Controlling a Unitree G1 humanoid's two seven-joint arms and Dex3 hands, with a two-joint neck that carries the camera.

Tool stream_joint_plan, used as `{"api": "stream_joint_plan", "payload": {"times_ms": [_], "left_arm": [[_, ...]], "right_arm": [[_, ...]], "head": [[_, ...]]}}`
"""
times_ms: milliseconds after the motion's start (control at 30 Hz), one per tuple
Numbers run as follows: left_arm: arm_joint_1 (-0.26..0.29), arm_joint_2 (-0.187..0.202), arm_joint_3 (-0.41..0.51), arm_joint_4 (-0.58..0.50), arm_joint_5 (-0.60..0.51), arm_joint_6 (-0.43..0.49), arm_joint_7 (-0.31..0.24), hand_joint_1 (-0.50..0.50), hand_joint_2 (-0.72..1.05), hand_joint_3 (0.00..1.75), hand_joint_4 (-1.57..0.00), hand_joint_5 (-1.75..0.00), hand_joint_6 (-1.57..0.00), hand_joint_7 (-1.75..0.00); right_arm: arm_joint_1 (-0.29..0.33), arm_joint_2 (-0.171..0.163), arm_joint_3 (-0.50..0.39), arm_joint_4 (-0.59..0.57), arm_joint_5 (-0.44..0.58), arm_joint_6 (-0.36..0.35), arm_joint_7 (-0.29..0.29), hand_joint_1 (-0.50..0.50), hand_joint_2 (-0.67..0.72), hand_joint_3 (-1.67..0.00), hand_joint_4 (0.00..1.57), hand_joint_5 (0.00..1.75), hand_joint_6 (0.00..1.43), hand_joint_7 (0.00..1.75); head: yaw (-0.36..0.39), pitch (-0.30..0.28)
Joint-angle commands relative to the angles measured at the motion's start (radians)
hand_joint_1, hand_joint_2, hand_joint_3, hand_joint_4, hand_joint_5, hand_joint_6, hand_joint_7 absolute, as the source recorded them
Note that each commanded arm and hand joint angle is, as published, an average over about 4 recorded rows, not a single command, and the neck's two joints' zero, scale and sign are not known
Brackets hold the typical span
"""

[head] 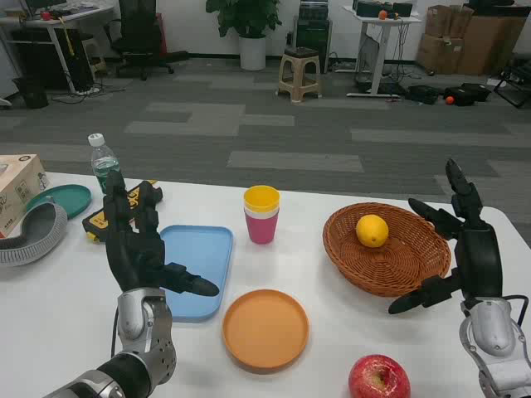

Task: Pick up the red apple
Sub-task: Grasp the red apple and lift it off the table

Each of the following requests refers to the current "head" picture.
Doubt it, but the black waste bin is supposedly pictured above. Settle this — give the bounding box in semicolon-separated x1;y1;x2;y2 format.
12;76;50;109

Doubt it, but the black office chair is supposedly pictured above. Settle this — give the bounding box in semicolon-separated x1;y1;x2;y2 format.
103;0;190;82

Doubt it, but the black equipment box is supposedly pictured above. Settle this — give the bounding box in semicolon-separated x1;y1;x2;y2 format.
356;0;393;18

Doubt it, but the white office desk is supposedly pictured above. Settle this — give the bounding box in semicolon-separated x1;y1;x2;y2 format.
0;3;115;95

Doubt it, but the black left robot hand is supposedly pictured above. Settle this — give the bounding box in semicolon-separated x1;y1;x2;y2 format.
102;168;220;298

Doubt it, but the red apple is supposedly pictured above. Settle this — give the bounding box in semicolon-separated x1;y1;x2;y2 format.
348;354;412;398

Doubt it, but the green round plate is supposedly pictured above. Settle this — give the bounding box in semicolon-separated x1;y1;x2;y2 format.
25;183;93;220

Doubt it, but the brown wicker basket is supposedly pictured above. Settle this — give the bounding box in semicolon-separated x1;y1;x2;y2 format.
322;201;452;298

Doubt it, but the grey corrugated hose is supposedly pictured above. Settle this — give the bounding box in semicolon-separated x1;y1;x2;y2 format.
0;197;69;267

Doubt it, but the clear water bottle green label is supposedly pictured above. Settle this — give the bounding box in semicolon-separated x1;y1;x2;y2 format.
87;133;121;195

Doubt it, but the black folding cot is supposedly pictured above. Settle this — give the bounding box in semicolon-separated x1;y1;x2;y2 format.
493;56;531;109

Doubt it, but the pink plastic cup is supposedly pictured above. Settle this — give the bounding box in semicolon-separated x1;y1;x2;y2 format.
245;211;280;245

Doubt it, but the large brown carton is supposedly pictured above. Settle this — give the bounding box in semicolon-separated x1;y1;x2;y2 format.
455;14;528;76

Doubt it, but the beige stool with dark seat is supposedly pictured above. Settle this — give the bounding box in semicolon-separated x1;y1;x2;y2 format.
277;46;323;104

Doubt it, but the black equipment rack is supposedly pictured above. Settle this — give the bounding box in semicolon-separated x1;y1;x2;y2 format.
292;0;333;75

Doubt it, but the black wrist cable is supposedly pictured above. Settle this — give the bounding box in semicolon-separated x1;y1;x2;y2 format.
500;294;530;328

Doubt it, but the potted plant in white pot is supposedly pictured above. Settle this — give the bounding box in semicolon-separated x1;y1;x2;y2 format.
205;0;283;71

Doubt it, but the small black floor case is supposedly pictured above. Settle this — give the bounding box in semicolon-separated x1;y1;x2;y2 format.
408;85;441;104

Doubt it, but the small brown carton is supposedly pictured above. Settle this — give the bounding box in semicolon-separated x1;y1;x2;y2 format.
425;4;474;39

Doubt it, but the large black floor case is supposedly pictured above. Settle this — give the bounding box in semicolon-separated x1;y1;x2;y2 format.
443;82;493;107

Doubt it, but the printed cardboard box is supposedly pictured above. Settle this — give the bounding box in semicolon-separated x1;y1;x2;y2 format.
0;153;51;240

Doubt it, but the medium brown carton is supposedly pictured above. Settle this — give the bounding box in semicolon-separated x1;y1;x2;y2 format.
416;32;464;75

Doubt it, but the yellow plastic cup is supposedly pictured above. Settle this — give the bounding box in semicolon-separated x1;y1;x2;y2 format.
243;185;281;215

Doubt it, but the yellow black remote controller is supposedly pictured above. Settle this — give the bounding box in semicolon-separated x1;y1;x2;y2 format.
81;180;163;244

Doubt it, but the yellow lemon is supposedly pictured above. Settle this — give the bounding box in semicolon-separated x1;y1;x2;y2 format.
355;214;390;249

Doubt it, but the orange round plate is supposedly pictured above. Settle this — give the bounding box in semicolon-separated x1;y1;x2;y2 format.
222;289;310;376

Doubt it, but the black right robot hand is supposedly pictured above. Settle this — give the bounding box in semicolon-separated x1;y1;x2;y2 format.
387;158;504;315

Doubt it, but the white standing desk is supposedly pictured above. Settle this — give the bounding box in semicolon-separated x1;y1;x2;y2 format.
342;4;423;99

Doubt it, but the blue rectangular tray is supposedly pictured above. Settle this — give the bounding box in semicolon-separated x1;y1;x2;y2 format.
159;225;234;323

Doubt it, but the white plastic cup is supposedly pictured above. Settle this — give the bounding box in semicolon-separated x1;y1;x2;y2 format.
244;206;280;220

